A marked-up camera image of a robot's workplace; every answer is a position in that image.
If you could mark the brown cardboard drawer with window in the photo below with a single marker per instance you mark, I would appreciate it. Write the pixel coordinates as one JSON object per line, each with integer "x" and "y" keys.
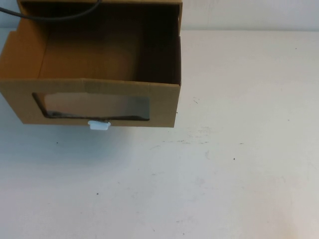
{"x": 99, "y": 84}

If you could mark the brown cardboard shoe box shell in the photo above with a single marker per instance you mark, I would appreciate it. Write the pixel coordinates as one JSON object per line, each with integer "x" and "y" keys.
{"x": 182, "y": 15}

